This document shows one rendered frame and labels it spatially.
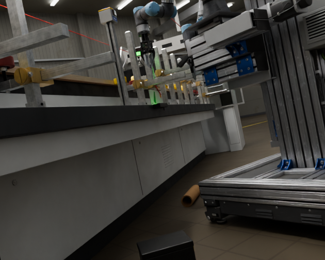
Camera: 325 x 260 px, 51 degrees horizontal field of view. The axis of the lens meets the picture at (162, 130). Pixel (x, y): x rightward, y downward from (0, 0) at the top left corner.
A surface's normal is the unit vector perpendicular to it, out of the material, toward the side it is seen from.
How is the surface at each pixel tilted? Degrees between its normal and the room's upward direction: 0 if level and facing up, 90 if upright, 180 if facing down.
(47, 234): 90
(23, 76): 90
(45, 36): 90
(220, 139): 90
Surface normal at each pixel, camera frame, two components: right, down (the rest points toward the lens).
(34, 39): -0.29, 0.07
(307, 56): -0.78, 0.17
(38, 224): 0.94, -0.18
